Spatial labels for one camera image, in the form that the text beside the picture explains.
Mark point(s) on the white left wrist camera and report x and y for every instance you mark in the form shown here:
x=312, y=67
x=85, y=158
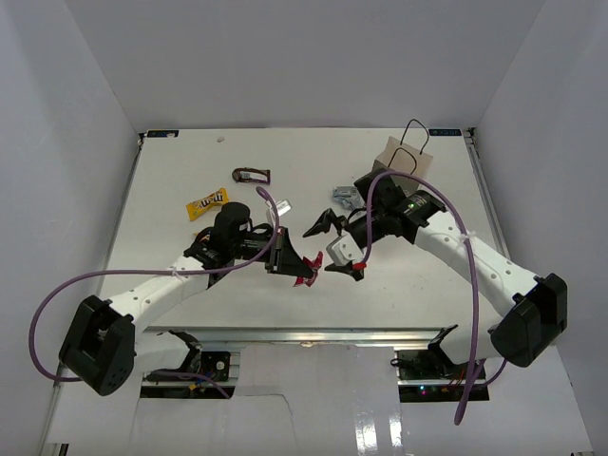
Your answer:
x=277, y=208

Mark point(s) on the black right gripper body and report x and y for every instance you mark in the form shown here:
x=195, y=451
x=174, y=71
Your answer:
x=378, y=229

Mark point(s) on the red twisted candy packet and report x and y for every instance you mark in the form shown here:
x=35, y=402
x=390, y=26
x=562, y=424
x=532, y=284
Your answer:
x=314, y=265

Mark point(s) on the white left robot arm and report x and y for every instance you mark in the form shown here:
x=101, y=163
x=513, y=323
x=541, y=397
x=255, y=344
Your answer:
x=201, y=266

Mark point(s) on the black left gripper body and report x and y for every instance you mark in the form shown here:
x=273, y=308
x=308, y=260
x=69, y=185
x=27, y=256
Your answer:
x=252, y=245

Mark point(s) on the large yellow M&M packet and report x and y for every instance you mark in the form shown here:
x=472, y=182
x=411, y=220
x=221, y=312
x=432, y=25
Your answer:
x=197, y=208

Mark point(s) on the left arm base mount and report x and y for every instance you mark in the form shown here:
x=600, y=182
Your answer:
x=201, y=368

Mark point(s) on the brown paper coffee bag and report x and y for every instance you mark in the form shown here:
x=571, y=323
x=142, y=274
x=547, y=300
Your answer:
x=403, y=156

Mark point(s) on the blue label right corner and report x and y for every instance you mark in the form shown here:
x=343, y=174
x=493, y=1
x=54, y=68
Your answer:
x=445, y=132

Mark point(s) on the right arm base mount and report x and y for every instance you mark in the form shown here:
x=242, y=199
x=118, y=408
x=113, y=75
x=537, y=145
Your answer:
x=425, y=376

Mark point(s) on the brown chocolate bar wrapper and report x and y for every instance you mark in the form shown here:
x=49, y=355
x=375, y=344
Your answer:
x=251, y=175

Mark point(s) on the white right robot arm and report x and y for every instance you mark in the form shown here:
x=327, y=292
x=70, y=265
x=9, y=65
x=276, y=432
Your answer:
x=532, y=308

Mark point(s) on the aluminium front rail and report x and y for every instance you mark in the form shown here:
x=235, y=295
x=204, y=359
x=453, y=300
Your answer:
x=304, y=336

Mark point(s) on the blue label corner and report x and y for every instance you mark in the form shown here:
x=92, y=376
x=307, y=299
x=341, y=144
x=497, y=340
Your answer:
x=445, y=132
x=162, y=133

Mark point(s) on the blue label left corner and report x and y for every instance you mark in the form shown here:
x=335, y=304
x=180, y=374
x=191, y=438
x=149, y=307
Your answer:
x=162, y=133

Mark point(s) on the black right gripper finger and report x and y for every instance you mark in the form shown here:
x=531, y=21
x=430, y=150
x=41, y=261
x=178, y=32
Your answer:
x=326, y=221
x=355, y=270

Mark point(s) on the grey blue snack packet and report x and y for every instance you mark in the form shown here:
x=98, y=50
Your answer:
x=348, y=197

